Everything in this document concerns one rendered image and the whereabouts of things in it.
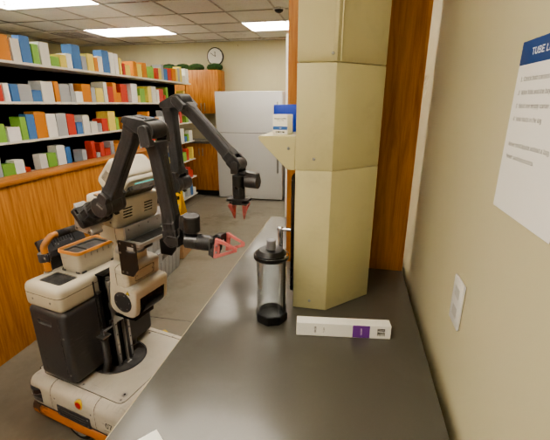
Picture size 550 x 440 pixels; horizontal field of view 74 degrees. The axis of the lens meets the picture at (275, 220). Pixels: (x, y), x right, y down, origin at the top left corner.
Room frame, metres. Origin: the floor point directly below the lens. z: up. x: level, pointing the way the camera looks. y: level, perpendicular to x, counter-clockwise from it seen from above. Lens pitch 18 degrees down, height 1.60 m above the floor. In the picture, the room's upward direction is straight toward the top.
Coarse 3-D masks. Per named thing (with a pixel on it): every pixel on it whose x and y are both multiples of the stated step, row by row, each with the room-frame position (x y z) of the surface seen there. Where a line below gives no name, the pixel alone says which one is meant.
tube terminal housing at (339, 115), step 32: (320, 64) 1.08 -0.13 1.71; (352, 64) 1.10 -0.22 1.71; (320, 96) 1.08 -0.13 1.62; (352, 96) 1.10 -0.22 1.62; (320, 128) 1.08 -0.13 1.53; (352, 128) 1.11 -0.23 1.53; (320, 160) 1.08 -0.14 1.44; (352, 160) 1.11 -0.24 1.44; (320, 192) 1.07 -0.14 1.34; (352, 192) 1.12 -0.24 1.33; (320, 224) 1.07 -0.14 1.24; (352, 224) 1.12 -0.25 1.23; (320, 256) 1.07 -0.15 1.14; (352, 256) 1.13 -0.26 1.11; (320, 288) 1.07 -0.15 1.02; (352, 288) 1.13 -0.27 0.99
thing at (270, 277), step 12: (288, 252) 1.03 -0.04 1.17; (264, 264) 0.98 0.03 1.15; (276, 264) 0.97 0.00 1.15; (264, 276) 0.98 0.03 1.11; (276, 276) 0.98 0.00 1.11; (264, 288) 0.98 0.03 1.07; (276, 288) 0.98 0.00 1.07; (264, 300) 0.98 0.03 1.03; (276, 300) 0.98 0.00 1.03; (264, 312) 0.99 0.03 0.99; (276, 312) 0.98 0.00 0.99
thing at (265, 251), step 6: (270, 240) 1.02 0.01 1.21; (264, 246) 1.04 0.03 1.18; (270, 246) 1.01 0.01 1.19; (276, 246) 1.04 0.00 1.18; (258, 252) 1.01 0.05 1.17; (264, 252) 1.00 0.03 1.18; (270, 252) 1.00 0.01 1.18; (276, 252) 1.00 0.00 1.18; (282, 252) 1.01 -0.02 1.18; (270, 258) 0.98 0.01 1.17; (276, 258) 0.98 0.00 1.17
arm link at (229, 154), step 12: (180, 108) 1.64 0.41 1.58; (192, 108) 1.66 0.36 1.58; (192, 120) 1.66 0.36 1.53; (204, 120) 1.64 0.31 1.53; (204, 132) 1.64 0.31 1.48; (216, 132) 1.63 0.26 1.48; (216, 144) 1.62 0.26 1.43; (228, 144) 1.62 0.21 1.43; (228, 156) 1.58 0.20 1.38; (240, 156) 1.62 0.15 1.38; (240, 168) 1.57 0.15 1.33
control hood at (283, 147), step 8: (264, 136) 1.11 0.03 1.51; (272, 136) 1.11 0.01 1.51; (280, 136) 1.10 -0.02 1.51; (288, 136) 1.10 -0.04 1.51; (264, 144) 1.11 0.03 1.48; (272, 144) 1.11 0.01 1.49; (280, 144) 1.10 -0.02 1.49; (288, 144) 1.10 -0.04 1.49; (272, 152) 1.10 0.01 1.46; (280, 152) 1.10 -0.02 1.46; (288, 152) 1.10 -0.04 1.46; (280, 160) 1.10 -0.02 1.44; (288, 160) 1.10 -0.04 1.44; (288, 168) 1.10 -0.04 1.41
